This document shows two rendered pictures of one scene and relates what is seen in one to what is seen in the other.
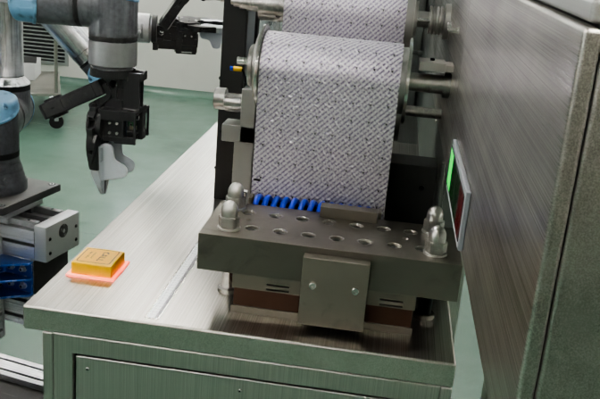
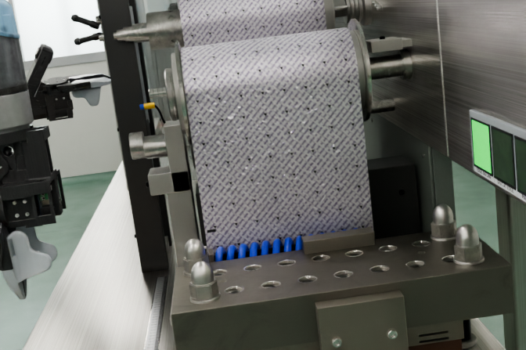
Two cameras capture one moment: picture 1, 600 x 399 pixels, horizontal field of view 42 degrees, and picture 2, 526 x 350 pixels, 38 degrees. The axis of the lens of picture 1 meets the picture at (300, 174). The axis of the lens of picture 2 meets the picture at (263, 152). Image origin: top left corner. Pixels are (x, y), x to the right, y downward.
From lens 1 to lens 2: 0.35 m
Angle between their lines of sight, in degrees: 10
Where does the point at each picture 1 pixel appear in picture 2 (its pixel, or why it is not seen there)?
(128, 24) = (12, 68)
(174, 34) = (43, 100)
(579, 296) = not seen: outside the picture
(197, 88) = not seen: hidden behind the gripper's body
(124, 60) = (18, 115)
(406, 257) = (441, 273)
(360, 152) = (329, 164)
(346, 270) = (376, 309)
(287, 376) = not seen: outside the picture
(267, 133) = (212, 170)
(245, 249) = (238, 319)
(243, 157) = (181, 210)
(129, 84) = (30, 146)
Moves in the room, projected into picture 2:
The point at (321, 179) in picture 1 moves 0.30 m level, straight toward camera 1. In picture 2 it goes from (290, 210) to (345, 285)
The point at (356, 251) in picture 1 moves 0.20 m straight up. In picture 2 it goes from (378, 283) to (362, 113)
